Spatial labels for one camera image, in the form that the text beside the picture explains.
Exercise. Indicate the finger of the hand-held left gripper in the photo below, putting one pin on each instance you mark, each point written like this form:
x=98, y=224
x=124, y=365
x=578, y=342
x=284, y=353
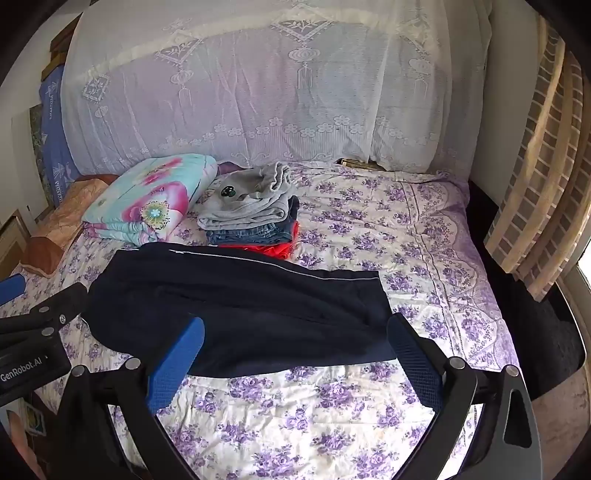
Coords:
x=51, y=311
x=11, y=288

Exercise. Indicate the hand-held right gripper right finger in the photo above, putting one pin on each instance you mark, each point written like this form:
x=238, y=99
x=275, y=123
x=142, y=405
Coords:
x=413, y=364

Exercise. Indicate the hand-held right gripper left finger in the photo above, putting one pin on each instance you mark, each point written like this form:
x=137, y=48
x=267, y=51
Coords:
x=178, y=362

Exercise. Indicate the navy blue pants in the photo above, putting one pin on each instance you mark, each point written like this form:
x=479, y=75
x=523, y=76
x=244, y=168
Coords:
x=254, y=300

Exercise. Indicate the orange brown pillow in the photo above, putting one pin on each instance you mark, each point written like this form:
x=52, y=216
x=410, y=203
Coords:
x=69, y=217

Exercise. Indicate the purple floral bed sheet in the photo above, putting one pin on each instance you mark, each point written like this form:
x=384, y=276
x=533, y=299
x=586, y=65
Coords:
x=360, y=240

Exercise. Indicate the folded blue jeans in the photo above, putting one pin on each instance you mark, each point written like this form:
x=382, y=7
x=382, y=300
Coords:
x=249, y=236

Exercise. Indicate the folded red garment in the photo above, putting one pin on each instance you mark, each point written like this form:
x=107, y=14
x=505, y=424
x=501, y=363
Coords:
x=277, y=253

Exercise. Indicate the folded floral quilt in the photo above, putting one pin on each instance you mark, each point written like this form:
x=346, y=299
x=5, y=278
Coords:
x=152, y=198

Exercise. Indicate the folded grey garment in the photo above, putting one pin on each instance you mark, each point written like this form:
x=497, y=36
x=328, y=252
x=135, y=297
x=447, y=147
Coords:
x=249, y=203

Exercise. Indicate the beige checkered curtain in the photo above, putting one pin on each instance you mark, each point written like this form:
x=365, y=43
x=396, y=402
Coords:
x=535, y=175

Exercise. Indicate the white lace cover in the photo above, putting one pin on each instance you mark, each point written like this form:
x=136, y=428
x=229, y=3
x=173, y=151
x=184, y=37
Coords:
x=277, y=92

